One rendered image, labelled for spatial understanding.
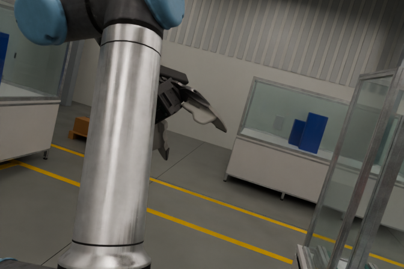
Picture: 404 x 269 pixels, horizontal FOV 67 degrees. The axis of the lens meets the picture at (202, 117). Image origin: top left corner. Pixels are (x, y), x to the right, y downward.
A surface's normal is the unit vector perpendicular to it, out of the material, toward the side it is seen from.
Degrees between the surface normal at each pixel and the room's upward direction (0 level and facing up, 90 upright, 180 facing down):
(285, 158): 90
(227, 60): 90
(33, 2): 110
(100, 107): 78
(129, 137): 67
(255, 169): 90
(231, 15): 90
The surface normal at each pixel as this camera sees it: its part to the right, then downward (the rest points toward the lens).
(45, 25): -0.31, 0.37
